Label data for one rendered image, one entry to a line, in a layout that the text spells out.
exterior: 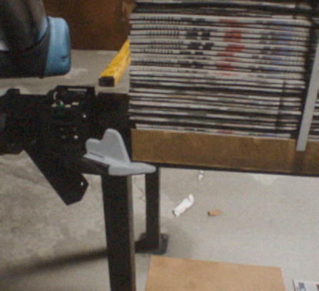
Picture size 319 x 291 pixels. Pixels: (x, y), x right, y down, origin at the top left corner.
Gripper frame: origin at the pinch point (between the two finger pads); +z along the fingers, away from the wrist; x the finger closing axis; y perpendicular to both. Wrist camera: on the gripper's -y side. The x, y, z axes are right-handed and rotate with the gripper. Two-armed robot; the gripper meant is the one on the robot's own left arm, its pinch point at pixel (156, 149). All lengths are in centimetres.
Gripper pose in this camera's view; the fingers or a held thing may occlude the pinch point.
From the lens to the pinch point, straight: 51.4
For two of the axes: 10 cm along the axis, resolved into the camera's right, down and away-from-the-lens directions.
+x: 1.1, -4.9, 8.6
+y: 0.0, -8.7, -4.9
